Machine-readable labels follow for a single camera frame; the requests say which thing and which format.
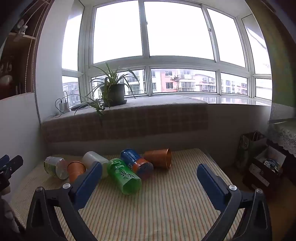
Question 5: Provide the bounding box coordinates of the clear cup with green label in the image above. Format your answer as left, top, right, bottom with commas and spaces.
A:
44, 156, 69, 180

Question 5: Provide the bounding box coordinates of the beaded blind cord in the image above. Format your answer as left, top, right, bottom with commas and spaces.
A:
23, 0, 52, 93

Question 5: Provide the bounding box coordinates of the white lace cloth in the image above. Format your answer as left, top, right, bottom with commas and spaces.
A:
268, 119, 296, 156

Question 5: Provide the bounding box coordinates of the white window frame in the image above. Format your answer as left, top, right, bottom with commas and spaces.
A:
60, 0, 274, 107

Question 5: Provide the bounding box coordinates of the wooden shelf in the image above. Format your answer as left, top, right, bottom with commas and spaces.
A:
0, 0, 55, 100

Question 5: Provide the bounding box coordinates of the patterned paper bag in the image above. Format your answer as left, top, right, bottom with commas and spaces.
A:
235, 131, 267, 168

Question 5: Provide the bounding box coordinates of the round patterned tin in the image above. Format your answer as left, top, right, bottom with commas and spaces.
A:
263, 159, 281, 172

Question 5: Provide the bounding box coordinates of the dark cardboard box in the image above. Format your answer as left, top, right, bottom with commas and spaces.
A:
242, 146, 288, 194

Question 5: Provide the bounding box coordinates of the white plastic cup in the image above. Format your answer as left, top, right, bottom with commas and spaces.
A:
82, 151, 110, 179

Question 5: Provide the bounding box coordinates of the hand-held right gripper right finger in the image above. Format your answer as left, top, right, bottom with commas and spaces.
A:
197, 164, 272, 241

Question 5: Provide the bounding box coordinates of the striped mat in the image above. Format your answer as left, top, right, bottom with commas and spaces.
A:
10, 148, 246, 241

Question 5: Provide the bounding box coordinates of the small copper cup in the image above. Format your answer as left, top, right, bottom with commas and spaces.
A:
67, 161, 87, 183

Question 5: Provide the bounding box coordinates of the white clip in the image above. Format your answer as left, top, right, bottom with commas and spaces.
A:
12, 19, 28, 42

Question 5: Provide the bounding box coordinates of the blue printed cup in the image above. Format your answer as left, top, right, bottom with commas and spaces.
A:
120, 148, 154, 180

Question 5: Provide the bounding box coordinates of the potted spider plant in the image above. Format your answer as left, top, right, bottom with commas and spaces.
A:
85, 62, 140, 127

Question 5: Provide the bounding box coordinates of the dark flat device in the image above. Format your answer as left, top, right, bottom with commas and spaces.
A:
70, 102, 90, 111

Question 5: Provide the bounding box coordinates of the large copper cup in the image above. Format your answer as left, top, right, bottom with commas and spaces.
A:
144, 148, 172, 170

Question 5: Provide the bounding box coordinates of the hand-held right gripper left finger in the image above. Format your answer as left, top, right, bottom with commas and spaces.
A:
26, 161, 102, 241

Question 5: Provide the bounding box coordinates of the plaid blanket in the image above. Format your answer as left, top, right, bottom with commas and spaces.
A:
41, 95, 209, 150

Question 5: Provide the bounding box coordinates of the white charger with cables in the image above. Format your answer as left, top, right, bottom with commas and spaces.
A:
55, 90, 70, 114

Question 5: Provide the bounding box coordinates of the green printed cup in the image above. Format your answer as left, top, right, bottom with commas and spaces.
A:
107, 158, 142, 195

